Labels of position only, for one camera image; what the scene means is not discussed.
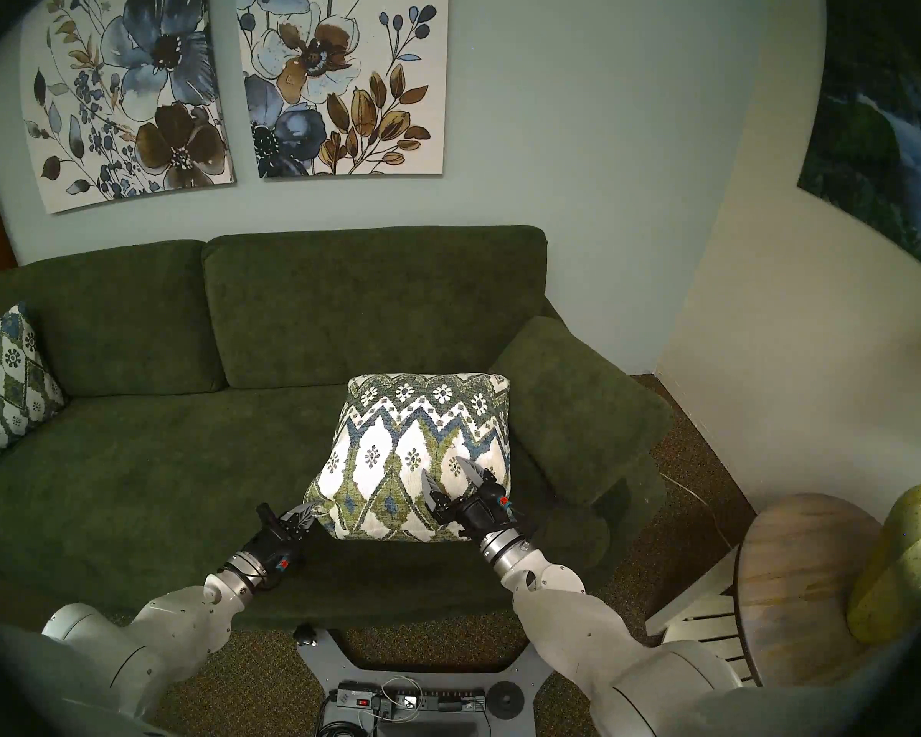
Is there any black round base disc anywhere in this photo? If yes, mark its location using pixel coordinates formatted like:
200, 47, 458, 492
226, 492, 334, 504
486, 682, 524, 719

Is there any black power strip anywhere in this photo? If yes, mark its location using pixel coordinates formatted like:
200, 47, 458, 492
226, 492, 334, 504
330, 686, 486, 717

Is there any green white patterned cushion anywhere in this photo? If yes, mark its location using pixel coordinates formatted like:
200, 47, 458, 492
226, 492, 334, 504
0, 303, 66, 468
303, 372, 513, 543

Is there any white slatted chair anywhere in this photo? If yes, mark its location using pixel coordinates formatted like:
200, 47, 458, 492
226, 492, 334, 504
645, 544, 761, 686

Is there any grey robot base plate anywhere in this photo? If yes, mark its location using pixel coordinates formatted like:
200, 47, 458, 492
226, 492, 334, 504
293, 624, 553, 737

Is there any green sofa armrest bolster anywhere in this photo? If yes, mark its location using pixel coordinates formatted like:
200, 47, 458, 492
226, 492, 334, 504
489, 316, 676, 506

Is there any gold metallic vase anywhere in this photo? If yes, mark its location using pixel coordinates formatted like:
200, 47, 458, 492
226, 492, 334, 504
847, 478, 921, 644

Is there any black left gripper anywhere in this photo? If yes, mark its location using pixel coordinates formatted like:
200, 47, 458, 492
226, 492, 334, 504
242, 501, 329, 587

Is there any floral canvas with dark flowers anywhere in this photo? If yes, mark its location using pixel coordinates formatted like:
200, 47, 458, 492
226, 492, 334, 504
19, 0, 236, 216

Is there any round wooden ball stool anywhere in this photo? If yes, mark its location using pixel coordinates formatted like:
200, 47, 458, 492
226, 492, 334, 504
734, 494, 887, 686

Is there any floral canvas with brown leaves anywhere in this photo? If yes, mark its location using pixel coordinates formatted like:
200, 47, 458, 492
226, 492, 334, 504
234, 0, 451, 180

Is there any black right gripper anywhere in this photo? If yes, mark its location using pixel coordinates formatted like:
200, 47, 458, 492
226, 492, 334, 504
422, 455, 524, 543

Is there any thin white cable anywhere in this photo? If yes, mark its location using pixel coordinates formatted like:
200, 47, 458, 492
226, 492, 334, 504
376, 676, 423, 719

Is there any narrow green sofa back cushion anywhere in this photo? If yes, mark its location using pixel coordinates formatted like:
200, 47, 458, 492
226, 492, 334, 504
0, 240, 227, 397

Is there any dark green fabric sofa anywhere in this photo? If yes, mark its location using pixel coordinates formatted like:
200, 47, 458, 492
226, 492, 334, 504
0, 225, 676, 629

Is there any waterfall landscape wall poster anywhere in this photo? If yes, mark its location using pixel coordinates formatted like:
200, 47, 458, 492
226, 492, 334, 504
797, 0, 921, 291

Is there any wide green sofa back cushion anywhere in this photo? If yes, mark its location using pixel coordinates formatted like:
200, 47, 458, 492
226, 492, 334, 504
202, 225, 547, 387

